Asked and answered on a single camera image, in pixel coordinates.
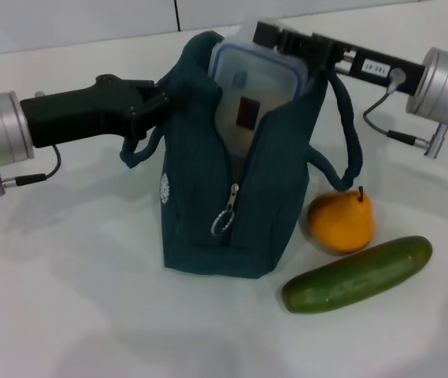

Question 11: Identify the green cucumber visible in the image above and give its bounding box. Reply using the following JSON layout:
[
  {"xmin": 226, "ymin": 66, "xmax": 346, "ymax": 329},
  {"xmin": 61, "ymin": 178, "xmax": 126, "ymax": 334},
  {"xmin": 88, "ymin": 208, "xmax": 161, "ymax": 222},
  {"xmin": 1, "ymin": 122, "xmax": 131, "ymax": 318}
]
[{"xmin": 281, "ymin": 235, "xmax": 433, "ymax": 315}]

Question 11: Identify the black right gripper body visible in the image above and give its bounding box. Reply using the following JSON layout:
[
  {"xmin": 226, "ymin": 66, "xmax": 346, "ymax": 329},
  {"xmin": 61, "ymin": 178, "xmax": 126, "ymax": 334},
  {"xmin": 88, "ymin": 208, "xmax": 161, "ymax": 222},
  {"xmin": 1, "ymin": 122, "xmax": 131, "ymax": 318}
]
[{"xmin": 335, "ymin": 43, "xmax": 425, "ymax": 95}]

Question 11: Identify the left arm grey cable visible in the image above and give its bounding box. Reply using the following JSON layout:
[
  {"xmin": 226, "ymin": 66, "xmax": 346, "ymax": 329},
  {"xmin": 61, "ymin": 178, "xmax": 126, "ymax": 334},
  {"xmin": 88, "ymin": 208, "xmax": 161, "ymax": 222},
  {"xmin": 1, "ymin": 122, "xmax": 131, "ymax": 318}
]
[{"xmin": 1, "ymin": 144, "xmax": 62, "ymax": 188}]

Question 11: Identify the clear plastic food container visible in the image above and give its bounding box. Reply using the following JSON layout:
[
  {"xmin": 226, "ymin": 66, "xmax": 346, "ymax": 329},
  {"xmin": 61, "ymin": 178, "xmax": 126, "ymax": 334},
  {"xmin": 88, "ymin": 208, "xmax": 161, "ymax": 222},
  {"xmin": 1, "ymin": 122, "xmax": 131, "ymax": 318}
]
[{"xmin": 208, "ymin": 21, "xmax": 309, "ymax": 158}]

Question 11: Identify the yellow pear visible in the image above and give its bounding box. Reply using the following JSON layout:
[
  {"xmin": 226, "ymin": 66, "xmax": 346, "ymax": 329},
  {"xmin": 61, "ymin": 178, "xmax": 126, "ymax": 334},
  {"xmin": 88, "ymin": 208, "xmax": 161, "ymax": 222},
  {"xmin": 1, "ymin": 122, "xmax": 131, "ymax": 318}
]
[{"xmin": 307, "ymin": 187, "xmax": 376, "ymax": 254}]

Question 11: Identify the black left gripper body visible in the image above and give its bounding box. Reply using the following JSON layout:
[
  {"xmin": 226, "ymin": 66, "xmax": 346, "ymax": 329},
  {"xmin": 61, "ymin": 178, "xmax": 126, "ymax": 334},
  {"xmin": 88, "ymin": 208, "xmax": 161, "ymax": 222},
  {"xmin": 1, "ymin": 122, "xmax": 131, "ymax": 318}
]
[{"xmin": 19, "ymin": 73, "xmax": 148, "ymax": 150}]

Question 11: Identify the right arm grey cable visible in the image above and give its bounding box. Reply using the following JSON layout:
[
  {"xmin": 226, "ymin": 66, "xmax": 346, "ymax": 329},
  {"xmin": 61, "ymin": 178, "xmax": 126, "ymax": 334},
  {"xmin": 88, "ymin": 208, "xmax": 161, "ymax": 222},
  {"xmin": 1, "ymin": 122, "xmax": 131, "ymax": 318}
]
[{"xmin": 362, "ymin": 67, "xmax": 431, "ymax": 149}]

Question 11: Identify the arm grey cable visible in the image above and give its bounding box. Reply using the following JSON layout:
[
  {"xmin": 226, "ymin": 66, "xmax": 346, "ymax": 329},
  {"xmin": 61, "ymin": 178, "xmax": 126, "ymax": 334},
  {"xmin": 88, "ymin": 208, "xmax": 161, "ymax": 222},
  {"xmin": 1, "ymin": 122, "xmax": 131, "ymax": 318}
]
[
  {"xmin": 1, "ymin": 144, "xmax": 62, "ymax": 188},
  {"xmin": 362, "ymin": 67, "xmax": 431, "ymax": 149}
]

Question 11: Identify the dark teal fabric lunch bag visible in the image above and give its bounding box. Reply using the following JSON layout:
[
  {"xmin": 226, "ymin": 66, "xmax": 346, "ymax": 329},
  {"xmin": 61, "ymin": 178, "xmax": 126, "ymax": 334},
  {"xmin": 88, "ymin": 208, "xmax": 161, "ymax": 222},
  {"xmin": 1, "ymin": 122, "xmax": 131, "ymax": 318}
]
[{"xmin": 119, "ymin": 31, "xmax": 363, "ymax": 280}]

